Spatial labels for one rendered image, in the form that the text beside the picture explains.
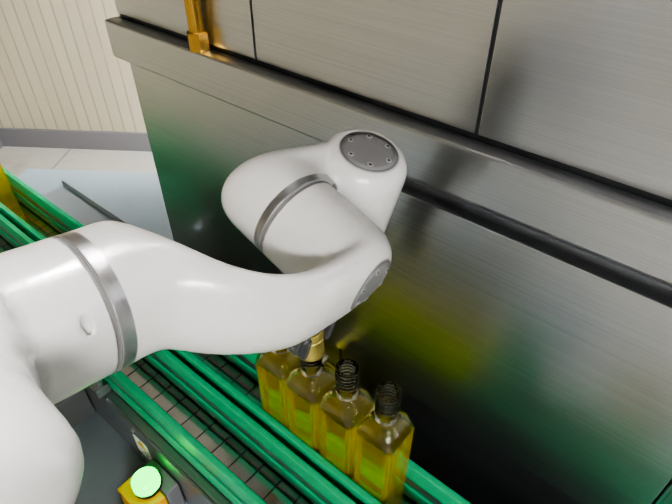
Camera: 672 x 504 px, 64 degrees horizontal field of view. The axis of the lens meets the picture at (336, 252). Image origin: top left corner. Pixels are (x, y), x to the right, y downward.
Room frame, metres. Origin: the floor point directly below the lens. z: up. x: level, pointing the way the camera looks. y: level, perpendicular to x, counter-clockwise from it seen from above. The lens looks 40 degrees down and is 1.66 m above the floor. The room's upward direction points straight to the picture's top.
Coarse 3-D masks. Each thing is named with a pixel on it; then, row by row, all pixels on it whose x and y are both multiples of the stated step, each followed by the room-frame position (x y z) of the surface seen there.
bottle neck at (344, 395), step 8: (344, 360) 0.42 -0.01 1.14; (352, 360) 0.42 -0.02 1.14; (336, 368) 0.40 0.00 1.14; (344, 368) 0.41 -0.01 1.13; (352, 368) 0.41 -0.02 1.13; (336, 376) 0.40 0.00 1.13; (344, 376) 0.39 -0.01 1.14; (352, 376) 0.39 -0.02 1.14; (336, 384) 0.40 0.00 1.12; (344, 384) 0.39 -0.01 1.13; (352, 384) 0.39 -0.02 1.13; (336, 392) 0.40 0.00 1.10; (344, 392) 0.39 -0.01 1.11; (352, 392) 0.39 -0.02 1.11; (344, 400) 0.39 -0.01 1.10; (352, 400) 0.39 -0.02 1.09
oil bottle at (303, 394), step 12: (300, 372) 0.43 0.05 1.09; (324, 372) 0.44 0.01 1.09; (288, 384) 0.43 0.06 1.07; (300, 384) 0.42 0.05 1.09; (312, 384) 0.42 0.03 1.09; (324, 384) 0.42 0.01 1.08; (288, 396) 0.43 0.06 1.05; (300, 396) 0.42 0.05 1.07; (312, 396) 0.41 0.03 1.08; (288, 408) 0.43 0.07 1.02; (300, 408) 0.42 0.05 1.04; (312, 408) 0.40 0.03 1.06; (288, 420) 0.43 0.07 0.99; (300, 420) 0.42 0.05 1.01; (312, 420) 0.40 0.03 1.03; (300, 432) 0.42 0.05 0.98; (312, 432) 0.40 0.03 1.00; (312, 444) 0.40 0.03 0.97
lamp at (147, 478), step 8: (136, 472) 0.43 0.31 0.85; (144, 472) 0.43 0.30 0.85; (152, 472) 0.43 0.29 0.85; (136, 480) 0.41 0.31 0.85; (144, 480) 0.41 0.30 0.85; (152, 480) 0.41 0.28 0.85; (160, 480) 0.42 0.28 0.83; (136, 488) 0.40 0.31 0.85; (144, 488) 0.40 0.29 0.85; (152, 488) 0.40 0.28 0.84; (160, 488) 0.41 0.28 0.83; (136, 496) 0.40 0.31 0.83; (144, 496) 0.40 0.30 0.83; (152, 496) 0.40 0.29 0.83
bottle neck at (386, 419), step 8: (384, 384) 0.38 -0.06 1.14; (392, 384) 0.38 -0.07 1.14; (376, 392) 0.37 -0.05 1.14; (384, 392) 0.38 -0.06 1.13; (392, 392) 0.38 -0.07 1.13; (400, 392) 0.37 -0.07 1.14; (376, 400) 0.37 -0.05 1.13; (384, 400) 0.36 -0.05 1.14; (392, 400) 0.36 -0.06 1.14; (400, 400) 0.37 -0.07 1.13; (376, 408) 0.36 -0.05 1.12; (384, 408) 0.36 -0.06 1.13; (392, 408) 0.36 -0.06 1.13; (376, 416) 0.36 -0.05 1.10; (384, 416) 0.36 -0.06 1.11; (392, 416) 0.36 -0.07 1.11; (384, 424) 0.36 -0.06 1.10; (392, 424) 0.36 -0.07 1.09
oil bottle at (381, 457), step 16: (368, 416) 0.37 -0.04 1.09; (400, 416) 0.37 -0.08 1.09; (368, 432) 0.36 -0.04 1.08; (384, 432) 0.35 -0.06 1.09; (400, 432) 0.35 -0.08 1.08; (368, 448) 0.35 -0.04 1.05; (384, 448) 0.34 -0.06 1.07; (400, 448) 0.35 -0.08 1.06; (368, 464) 0.35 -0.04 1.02; (384, 464) 0.34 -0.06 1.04; (400, 464) 0.35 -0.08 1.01; (368, 480) 0.35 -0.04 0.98; (384, 480) 0.33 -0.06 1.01; (400, 480) 0.36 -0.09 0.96; (384, 496) 0.33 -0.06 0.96; (400, 496) 0.36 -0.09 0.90
